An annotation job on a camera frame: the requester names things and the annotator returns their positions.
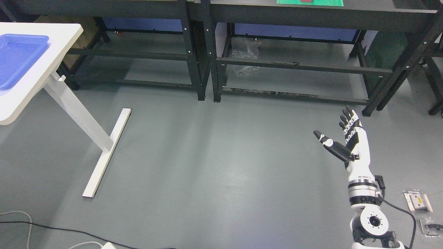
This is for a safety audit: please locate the black metal shelf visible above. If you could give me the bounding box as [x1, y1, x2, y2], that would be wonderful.
[195, 0, 442, 117]
[1, 0, 210, 101]

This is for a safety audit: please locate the grey floor cable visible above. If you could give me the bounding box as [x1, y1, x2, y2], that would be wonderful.
[0, 211, 104, 249]

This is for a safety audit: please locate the clear plastic bag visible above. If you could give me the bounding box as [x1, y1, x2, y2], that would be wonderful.
[231, 37, 262, 79]

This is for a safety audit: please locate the black far shelf frame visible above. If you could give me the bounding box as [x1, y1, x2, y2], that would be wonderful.
[419, 41, 443, 116]

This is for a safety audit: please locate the bagged metal part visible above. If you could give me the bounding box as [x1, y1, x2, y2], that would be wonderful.
[403, 190, 434, 214]

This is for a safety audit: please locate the white table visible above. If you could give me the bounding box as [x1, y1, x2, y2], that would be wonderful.
[1, 22, 132, 198]

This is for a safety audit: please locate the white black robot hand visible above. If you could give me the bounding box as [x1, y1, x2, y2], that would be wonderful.
[313, 106, 375, 182]

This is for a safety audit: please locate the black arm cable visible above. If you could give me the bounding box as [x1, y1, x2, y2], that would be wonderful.
[374, 175, 417, 249]

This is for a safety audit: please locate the white power strip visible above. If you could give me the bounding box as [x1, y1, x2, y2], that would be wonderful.
[101, 242, 117, 249]

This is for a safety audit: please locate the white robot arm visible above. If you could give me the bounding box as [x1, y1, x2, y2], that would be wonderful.
[348, 175, 407, 249]

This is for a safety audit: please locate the black metal shelf left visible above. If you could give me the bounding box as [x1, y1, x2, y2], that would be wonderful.
[1, 0, 210, 101]

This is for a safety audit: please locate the black metal shelf right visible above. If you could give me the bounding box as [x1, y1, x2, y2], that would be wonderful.
[195, 0, 442, 117]

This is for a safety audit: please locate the blue plastic tray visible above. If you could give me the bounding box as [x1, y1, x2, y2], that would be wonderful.
[0, 34, 49, 95]

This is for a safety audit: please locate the green plastic tray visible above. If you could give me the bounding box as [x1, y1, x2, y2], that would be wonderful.
[277, 0, 344, 7]

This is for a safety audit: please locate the black floor cable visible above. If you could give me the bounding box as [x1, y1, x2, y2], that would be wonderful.
[0, 221, 177, 249]

